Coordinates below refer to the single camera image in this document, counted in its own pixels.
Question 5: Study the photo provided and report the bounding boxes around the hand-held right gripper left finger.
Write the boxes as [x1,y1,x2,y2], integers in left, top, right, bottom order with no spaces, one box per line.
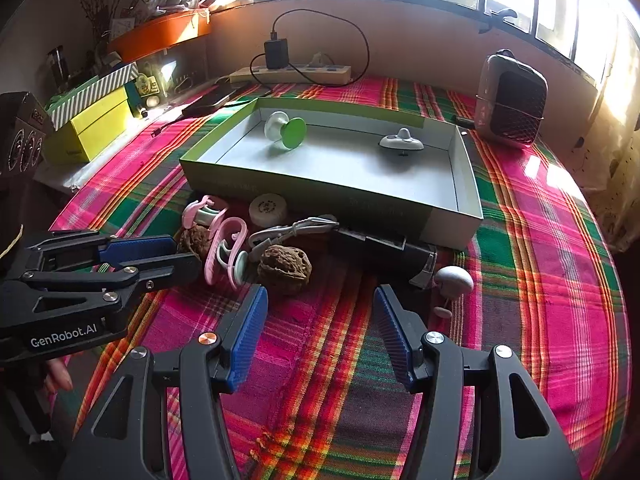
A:
[60,284,269,480]

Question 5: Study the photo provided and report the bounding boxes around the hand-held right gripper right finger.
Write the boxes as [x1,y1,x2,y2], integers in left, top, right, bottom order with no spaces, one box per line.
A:
[373,284,583,480]

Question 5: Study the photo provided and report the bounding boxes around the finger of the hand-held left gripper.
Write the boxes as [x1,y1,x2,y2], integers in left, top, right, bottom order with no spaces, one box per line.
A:
[19,253,202,319]
[24,229,179,272]

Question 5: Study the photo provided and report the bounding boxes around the brown walnut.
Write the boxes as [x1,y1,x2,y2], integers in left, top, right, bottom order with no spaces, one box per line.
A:
[178,225,214,261]
[257,244,313,295]

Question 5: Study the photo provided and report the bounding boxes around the pink hair clip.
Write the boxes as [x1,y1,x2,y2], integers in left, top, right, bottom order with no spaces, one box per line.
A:
[182,195,229,229]
[203,217,250,291]

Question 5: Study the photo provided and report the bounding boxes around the black bike light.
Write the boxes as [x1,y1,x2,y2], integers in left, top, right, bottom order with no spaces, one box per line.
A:
[332,224,439,289]

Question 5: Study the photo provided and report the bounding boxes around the white mushroom-shaped toy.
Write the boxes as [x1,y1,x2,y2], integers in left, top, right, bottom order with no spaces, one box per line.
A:
[432,265,475,319]

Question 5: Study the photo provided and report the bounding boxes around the green and white cardboard box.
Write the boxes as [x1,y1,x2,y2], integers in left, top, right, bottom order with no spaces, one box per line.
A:
[179,97,484,252]

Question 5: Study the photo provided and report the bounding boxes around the person's left hand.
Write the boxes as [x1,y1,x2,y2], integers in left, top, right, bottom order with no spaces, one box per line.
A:
[44,359,74,394]

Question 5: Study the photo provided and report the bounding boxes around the white round container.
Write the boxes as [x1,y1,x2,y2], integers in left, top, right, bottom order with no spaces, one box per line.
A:
[248,193,290,229]

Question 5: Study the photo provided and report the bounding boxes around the yellow box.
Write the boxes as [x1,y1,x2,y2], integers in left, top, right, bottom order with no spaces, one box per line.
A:
[43,85,134,165]

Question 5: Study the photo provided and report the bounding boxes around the green striped box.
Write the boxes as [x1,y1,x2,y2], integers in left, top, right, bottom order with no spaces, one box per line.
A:
[45,62,140,131]

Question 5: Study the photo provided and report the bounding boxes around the black phone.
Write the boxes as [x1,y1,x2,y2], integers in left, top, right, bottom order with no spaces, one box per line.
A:
[182,87,237,119]

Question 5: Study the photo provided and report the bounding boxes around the black speaker box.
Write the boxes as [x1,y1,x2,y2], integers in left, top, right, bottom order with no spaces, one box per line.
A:
[0,91,55,176]

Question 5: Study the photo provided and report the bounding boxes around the plaid blanket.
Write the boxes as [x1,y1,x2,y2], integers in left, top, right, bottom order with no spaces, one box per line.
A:
[50,76,632,480]

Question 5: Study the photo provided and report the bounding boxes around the green and white suction toy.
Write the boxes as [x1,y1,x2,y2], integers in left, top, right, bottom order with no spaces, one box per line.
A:
[263,110,308,150]

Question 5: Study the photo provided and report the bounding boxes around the glass jar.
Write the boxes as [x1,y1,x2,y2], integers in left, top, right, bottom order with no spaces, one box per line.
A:
[47,46,69,94]

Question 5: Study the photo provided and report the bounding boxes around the white spinning top toy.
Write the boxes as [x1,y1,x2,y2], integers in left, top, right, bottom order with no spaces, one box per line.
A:
[378,128,425,153]

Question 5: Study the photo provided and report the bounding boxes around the orange planter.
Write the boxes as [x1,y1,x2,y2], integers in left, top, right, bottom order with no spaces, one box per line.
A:
[107,8,212,64]

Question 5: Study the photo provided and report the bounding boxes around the beige power strip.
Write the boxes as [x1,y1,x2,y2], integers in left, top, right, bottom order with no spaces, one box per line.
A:
[228,63,353,86]

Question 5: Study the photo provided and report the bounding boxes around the black charger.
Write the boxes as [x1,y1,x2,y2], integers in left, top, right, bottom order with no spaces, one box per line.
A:
[263,38,290,70]

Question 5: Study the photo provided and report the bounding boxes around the dried branches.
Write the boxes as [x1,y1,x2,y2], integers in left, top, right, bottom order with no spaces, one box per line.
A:
[65,0,123,47]

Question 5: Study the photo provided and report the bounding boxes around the small pink heater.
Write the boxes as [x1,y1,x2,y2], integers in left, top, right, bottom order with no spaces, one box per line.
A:
[472,49,549,149]

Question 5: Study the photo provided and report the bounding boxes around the white coiled cable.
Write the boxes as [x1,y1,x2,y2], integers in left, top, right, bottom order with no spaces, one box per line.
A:
[248,215,339,262]

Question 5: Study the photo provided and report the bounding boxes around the black charger cable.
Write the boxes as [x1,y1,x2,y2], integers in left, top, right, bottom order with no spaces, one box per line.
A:
[249,8,371,97]

